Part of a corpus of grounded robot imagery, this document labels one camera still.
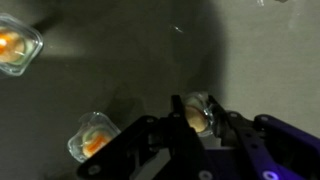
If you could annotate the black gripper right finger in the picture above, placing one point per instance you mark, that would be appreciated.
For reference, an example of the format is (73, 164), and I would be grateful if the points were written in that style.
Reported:
(246, 140)

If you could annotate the yellow object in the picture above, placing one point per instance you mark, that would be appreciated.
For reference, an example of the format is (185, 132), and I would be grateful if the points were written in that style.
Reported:
(13, 45)
(91, 141)
(197, 116)

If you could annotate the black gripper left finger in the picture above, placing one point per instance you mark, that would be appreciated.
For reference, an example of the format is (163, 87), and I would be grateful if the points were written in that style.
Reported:
(180, 140)

